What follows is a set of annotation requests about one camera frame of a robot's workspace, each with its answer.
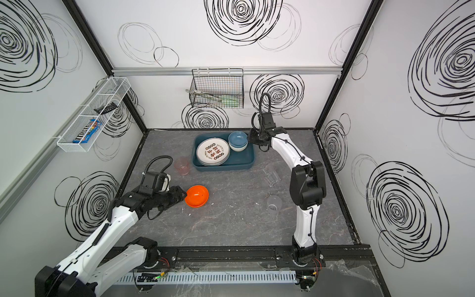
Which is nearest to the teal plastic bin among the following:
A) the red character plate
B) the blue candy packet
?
the red character plate

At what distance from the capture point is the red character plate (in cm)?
103

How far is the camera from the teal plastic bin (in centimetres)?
102

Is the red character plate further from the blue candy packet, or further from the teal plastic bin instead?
the blue candy packet
